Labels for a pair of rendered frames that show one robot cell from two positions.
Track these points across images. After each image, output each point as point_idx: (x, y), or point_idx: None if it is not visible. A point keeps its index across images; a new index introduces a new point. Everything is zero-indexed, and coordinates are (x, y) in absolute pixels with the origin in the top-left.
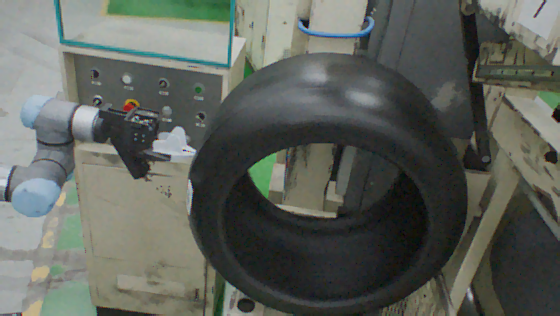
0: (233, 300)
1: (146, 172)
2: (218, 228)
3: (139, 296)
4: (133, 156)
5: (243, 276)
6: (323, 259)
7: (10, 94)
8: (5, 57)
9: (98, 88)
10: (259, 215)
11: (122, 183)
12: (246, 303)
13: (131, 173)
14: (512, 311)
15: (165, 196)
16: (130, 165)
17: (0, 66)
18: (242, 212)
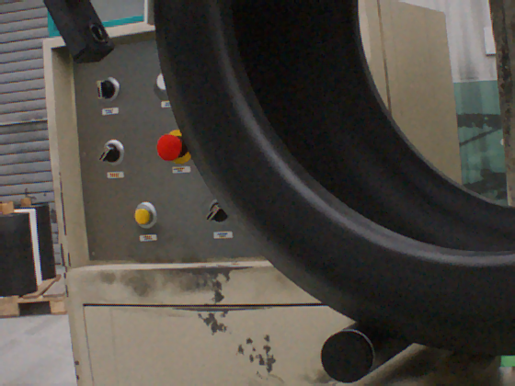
0: (329, 385)
1: (101, 47)
2: (211, 38)
3: None
4: (74, 5)
5: (298, 189)
6: None
7: None
8: (74, 370)
9: (114, 122)
10: (423, 212)
11: (164, 346)
12: (344, 342)
13: (68, 45)
14: None
15: (260, 368)
16: (65, 24)
17: (62, 381)
18: (372, 201)
